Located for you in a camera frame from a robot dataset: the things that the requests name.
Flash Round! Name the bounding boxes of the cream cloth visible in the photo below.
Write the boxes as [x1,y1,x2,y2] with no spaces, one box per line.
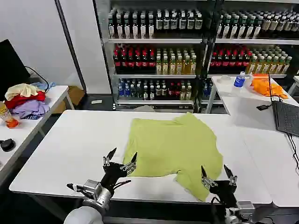
[4,83,39,101]

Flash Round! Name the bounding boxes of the light blue cloth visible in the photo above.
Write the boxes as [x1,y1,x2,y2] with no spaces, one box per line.
[30,81,56,92]

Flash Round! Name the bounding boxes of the black laptop cables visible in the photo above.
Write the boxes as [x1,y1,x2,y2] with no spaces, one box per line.
[285,133,299,172]

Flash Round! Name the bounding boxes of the water bottle blue label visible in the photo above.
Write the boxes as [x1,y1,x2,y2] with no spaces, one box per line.
[230,71,246,97]

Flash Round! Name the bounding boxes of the black round device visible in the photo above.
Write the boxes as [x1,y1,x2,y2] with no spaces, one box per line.
[0,138,16,153]

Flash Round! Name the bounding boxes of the light green shirt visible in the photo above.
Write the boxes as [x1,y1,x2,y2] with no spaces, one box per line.
[122,112,224,203]

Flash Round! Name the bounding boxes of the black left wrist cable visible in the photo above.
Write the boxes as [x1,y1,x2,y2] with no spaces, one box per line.
[111,179,132,190]

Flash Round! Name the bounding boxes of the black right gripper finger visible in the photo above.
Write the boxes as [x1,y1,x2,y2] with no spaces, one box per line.
[200,165,218,190]
[223,164,238,187]

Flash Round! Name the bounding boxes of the red cloth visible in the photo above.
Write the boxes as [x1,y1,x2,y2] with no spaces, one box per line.
[4,91,46,110]

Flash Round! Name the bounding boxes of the clear bottle orange cap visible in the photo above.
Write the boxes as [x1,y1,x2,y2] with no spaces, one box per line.
[0,101,20,129]

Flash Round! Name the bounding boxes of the black monitor cable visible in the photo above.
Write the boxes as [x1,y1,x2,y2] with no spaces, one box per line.
[24,65,50,93]

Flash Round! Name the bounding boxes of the purple cloth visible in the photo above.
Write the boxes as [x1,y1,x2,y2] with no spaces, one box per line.
[11,99,51,120]

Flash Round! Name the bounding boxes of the brown cardboard box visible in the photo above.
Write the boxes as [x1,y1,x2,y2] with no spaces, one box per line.
[52,85,85,114]

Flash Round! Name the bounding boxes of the white side table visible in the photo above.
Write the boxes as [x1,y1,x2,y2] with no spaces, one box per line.
[205,75,299,140]
[0,85,75,185]

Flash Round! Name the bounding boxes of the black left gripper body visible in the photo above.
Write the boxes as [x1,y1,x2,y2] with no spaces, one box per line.
[100,161,129,191]

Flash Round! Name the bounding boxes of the orange cloth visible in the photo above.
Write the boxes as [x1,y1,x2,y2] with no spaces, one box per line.
[249,73,289,99]

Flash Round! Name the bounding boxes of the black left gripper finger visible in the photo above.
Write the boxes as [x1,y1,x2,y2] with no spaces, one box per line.
[102,147,117,167]
[120,152,138,175]

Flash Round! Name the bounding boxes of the dark grey laptop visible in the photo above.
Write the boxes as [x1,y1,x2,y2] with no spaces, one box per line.
[267,73,299,138]

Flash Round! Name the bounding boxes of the dark partition post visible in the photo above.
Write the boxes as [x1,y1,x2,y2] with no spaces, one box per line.
[54,0,87,94]

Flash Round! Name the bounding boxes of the grey rounded object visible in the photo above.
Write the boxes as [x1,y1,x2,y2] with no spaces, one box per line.
[134,105,155,113]

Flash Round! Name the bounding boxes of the metal shelf with bottles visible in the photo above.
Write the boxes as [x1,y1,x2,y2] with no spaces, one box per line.
[202,0,299,106]
[93,0,212,113]

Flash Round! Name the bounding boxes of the black computer monitor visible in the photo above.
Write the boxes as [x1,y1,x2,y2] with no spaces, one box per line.
[0,39,31,101]

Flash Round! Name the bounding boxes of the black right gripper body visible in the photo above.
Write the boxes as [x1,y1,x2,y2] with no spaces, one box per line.
[209,180,239,210]

